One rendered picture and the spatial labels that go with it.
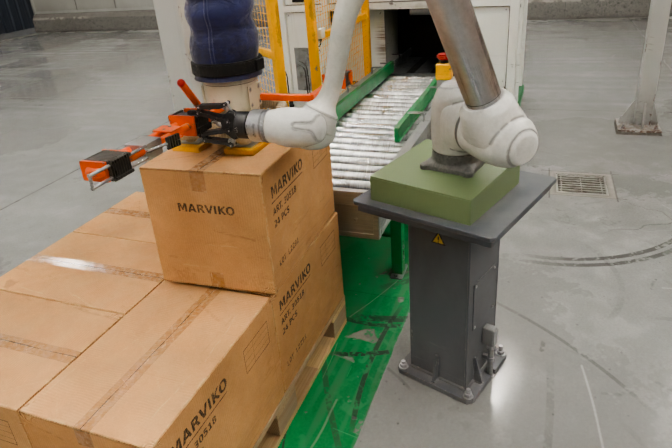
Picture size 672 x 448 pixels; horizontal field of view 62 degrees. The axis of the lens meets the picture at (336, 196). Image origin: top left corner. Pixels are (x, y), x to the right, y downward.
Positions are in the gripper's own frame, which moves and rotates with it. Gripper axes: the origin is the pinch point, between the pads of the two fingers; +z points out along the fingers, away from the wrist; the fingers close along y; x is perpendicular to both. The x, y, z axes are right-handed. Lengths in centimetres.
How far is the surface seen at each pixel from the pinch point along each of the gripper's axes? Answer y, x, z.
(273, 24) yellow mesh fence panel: -7, 138, 40
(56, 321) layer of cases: 54, -32, 38
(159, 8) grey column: -18, 133, 105
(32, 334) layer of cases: 54, -39, 40
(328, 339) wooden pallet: 106, 40, -18
